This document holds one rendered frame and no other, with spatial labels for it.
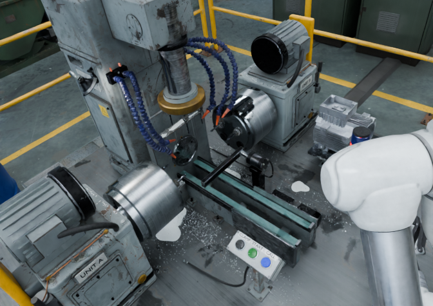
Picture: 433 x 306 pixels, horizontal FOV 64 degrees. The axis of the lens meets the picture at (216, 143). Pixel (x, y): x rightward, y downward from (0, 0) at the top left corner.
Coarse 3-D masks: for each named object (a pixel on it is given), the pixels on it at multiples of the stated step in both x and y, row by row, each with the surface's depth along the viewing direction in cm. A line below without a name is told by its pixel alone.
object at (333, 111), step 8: (336, 96) 151; (328, 104) 152; (336, 104) 148; (344, 104) 151; (352, 104) 146; (320, 112) 149; (328, 112) 146; (336, 112) 143; (352, 112) 146; (328, 120) 149; (336, 120) 146; (344, 120) 143
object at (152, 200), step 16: (144, 160) 133; (128, 176) 126; (144, 176) 125; (160, 176) 125; (112, 192) 122; (128, 192) 120; (144, 192) 121; (160, 192) 123; (176, 192) 126; (128, 208) 118; (144, 208) 119; (160, 208) 123; (176, 208) 128; (144, 224) 120; (160, 224) 125
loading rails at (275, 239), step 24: (192, 192) 157; (216, 192) 148; (240, 192) 148; (264, 192) 143; (216, 216) 149; (240, 216) 136; (264, 216) 146; (288, 216) 134; (312, 216) 131; (264, 240) 134; (288, 240) 126; (312, 240) 136; (288, 264) 131
